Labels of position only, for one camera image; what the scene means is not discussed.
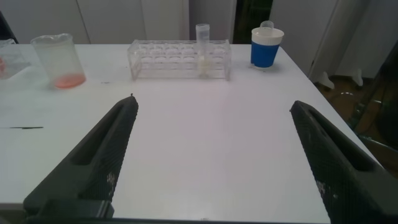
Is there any blue and white cup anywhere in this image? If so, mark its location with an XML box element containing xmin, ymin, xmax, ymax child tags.
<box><xmin>250</xmin><ymin>27</ymin><xmax>285</xmax><ymax>68</ymax></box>

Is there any clear acrylic test tube rack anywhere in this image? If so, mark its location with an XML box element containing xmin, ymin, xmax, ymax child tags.
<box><xmin>127</xmin><ymin>39</ymin><xmax>233</xmax><ymax>81</ymax></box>
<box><xmin>0</xmin><ymin>39</ymin><xmax>32</xmax><ymax>80</ymax></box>

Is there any test tube with cream pigment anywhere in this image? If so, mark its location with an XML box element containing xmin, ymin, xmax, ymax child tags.
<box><xmin>195</xmin><ymin>23</ymin><xmax>211</xmax><ymax>78</ymax></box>

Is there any clear plastic beaker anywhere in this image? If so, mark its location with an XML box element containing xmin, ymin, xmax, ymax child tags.
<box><xmin>30</xmin><ymin>33</ymin><xmax>86</xmax><ymax>90</ymax></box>

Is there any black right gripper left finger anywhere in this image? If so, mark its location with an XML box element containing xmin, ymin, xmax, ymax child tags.
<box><xmin>15</xmin><ymin>94</ymin><xmax>139</xmax><ymax>224</ymax></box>

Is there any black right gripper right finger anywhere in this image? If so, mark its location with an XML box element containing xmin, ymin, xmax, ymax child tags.
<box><xmin>289</xmin><ymin>100</ymin><xmax>398</xmax><ymax>224</ymax></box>

